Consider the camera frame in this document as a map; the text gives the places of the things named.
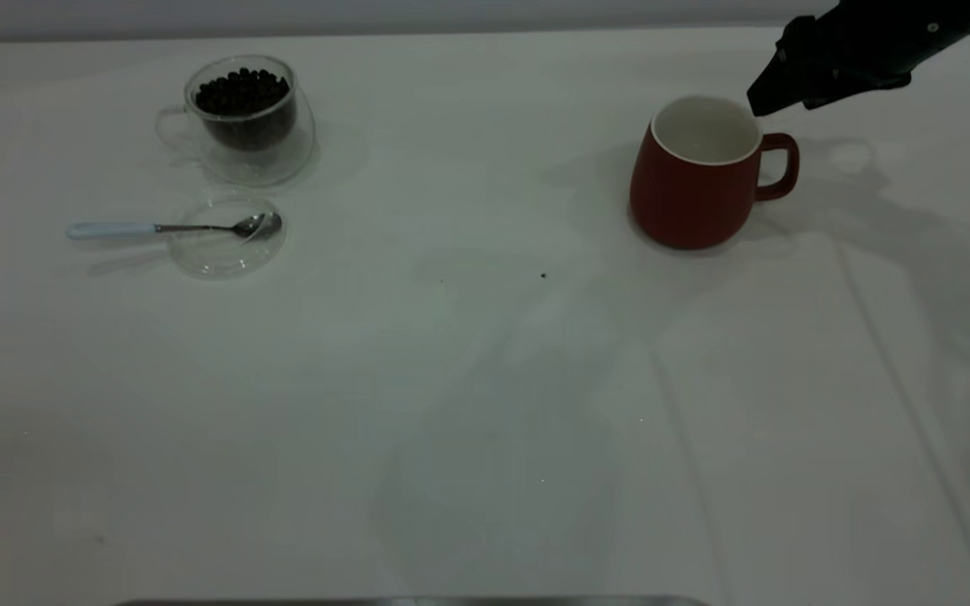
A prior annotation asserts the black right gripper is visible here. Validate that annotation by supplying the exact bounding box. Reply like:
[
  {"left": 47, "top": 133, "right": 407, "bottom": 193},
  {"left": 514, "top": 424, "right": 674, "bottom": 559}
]
[{"left": 746, "top": 0, "right": 970, "bottom": 117}]

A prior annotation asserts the coffee beans pile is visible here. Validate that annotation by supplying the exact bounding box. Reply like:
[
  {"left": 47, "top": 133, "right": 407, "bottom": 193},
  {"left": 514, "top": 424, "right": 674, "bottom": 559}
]
[{"left": 195, "top": 67, "right": 297, "bottom": 152}]

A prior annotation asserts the clear double-walled glass cup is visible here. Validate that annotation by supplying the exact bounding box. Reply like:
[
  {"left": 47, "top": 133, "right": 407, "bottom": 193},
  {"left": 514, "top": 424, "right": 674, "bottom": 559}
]
[{"left": 156, "top": 55, "right": 317, "bottom": 188}]

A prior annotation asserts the clear round glass lid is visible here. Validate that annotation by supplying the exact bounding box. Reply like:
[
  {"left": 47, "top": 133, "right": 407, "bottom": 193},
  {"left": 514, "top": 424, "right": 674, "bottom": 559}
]
[{"left": 168, "top": 190, "right": 288, "bottom": 280}]

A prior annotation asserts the red ceramic mug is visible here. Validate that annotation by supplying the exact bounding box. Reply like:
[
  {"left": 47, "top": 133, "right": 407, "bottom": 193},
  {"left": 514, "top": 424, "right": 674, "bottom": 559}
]
[{"left": 630, "top": 95, "right": 801, "bottom": 251}]

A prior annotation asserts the metal spoon light blue handle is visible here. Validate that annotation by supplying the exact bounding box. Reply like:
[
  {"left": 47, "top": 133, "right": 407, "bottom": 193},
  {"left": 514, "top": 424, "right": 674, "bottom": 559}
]
[{"left": 66, "top": 212, "right": 283, "bottom": 243}]

